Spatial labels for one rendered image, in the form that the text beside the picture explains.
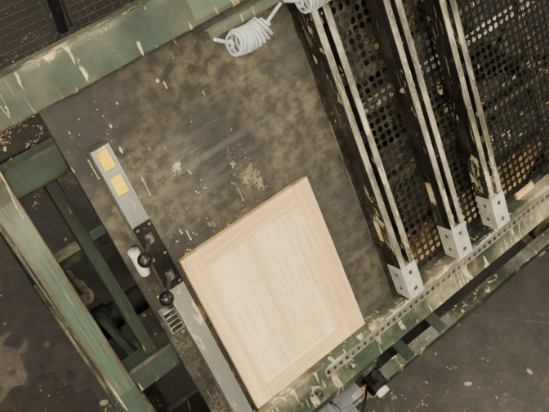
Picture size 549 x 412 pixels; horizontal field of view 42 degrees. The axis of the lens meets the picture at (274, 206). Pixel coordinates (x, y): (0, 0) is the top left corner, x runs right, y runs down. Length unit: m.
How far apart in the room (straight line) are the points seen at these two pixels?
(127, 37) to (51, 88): 0.20
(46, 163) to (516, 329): 2.34
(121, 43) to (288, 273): 0.84
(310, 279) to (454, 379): 1.30
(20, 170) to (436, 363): 2.12
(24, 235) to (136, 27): 0.53
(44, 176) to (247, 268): 0.61
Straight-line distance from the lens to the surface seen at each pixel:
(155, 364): 2.03
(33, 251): 1.71
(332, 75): 1.95
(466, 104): 2.30
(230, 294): 1.99
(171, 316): 1.94
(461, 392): 3.26
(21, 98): 1.58
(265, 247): 2.00
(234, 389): 2.10
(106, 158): 1.71
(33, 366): 3.36
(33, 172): 1.75
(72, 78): 1.60
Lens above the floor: 3.00
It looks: 57 degrees down
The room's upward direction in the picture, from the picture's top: straight up
